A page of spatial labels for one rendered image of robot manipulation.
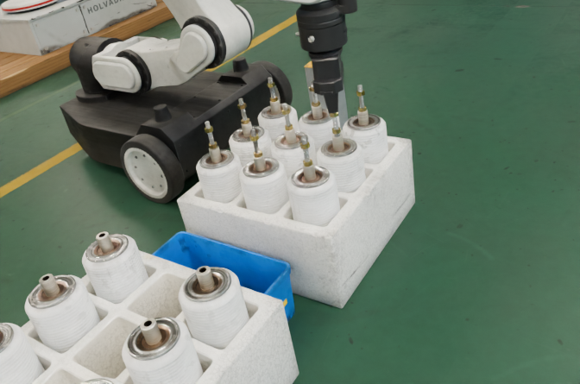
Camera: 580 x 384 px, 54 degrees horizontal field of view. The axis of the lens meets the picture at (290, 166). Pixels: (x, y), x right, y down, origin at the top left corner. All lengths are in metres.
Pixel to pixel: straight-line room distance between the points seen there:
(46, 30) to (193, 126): 1.67
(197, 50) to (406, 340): 0.88
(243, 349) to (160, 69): 1.03
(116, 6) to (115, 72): 1.59
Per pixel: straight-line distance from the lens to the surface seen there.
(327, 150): 1.17
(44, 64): 3.05
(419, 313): 1.15
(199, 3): 1.52
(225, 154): 1.24
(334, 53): 1.07
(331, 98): 1.12
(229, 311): 0.89
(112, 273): 1.04
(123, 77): 1.79
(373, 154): 1.26
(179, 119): 1.58
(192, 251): 1.28
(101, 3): 3.33
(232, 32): 1.52
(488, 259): 1.27
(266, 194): 1.14
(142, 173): 1.63
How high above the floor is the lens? 0.82
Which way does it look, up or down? 30 degrees down
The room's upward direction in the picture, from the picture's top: 11 degrees counter-clockwise
